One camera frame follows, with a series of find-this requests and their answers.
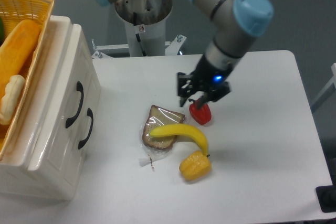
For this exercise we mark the white drawer cabinet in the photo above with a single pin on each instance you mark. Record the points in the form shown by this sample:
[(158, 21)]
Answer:
[(15, 175)]

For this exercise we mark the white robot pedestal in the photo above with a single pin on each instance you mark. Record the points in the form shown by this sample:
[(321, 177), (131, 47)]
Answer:
[(145, 27)]

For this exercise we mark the white top drawer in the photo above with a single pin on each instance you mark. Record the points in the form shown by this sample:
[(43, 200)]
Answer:
[(56, 158)]

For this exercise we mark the yellow woven basket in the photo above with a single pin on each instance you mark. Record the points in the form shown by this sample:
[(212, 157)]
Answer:
[(12, 13)]

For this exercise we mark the black lower drawer handle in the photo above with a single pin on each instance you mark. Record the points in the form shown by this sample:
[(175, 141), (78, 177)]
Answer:
[(87, 128)]

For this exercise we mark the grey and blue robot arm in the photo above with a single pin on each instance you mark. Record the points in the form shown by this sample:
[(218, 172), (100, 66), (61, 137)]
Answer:
[(239, 24)]

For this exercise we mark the black drawer handle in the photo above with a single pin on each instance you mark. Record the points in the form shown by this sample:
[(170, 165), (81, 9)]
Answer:
[(76, 105), (87, 128)]

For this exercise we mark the white frame at right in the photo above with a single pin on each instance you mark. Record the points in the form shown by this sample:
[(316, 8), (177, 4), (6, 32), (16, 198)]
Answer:
[(327, 90)]

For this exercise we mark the orange baguette loaf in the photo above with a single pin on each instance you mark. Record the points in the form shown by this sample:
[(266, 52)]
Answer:
[(16, 48)]

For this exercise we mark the green vegetable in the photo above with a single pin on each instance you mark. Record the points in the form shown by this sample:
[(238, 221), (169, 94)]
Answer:
[(2, 31)]

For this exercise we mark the black top drawer handle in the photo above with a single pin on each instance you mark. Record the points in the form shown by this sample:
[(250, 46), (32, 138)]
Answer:
[(76, 105)]

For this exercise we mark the yellow plastic banana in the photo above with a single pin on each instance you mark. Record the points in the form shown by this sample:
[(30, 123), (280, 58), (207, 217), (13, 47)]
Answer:
[(182, 130)]

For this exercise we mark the black device at table edge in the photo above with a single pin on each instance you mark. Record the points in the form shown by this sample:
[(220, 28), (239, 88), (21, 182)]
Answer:
[(326, 198)]

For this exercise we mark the cream croissant pastry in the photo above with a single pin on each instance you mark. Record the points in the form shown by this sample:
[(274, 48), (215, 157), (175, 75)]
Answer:
[(9, 100)]

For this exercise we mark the red bell pepper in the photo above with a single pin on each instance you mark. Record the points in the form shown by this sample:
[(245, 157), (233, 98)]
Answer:
[(202, 115)]

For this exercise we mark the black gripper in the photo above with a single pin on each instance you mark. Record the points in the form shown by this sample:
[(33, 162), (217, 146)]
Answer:
[(206, 78)]

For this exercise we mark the yellow bell pepper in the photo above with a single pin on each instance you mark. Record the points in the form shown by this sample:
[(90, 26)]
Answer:
[(195, 166)]

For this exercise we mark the wrapped brown bread slice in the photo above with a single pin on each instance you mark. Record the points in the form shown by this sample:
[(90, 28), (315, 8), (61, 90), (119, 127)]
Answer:
[(158, 148)]

